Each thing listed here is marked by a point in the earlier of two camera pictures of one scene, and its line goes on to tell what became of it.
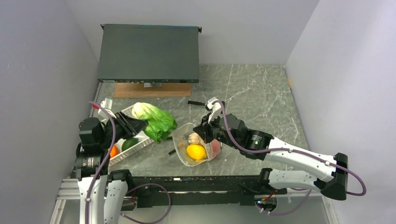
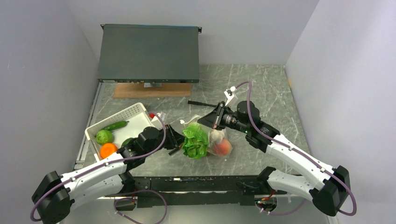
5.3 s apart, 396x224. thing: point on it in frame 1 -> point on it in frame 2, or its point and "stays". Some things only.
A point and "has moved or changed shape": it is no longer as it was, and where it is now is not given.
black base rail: (175, 191) stays
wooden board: (137, 90) stays
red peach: (215, 147) has moved or changed shape
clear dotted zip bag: (180, 134) has moved or changed shape
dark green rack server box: (148, 53) stays
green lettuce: (159, 125) -> (196, 140)
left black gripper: (132, 125) -> (175, 139)
